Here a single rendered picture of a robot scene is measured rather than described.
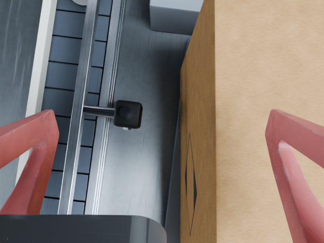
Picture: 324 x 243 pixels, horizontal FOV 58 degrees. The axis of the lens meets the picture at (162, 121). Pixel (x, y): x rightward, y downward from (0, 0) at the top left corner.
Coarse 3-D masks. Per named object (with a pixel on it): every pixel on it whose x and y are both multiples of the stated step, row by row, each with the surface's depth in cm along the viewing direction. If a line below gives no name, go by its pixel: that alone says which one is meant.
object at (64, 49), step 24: (72, 24) 42; (72, 48) 42; (96, 48) 42; (48, 72) 42; (72, 72) 42; (96, 72) 42; (48, 96) 42; (72, 96) 42; (96, 96) 42; (96, 120) 45; (48, 192) 41
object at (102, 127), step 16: (112, 16) 43; (112, 32) 43; (112, 48) 43; (112, 64) 42; (112, 80) 44; (112, 96) 46; (96, 128) 42; (96, 144) 42; (96, 160) 42; (96, 176) 41; (96, 192) 42; (96, 208) 43
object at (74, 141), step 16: (96, 0) 34; (96, 16) 35; (80, 64) 34; (80, 80) 34; (80, 96) 34; (80, 112) 34; (80, 128) 34; (80, 144) 34; (64, 176) 33; (64, 192) 33; (64, 208) 33
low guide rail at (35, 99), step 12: (48, 0) 39; (48, 12) 39; (48, 24) 39; (48, 36) 39; (36, 48) 39; (48, 48) 40; (36, 60) 39; (36, 72) 38; (36, 84) 38; (36, 96) 38; (36, 108) 38; (24, 156) 38
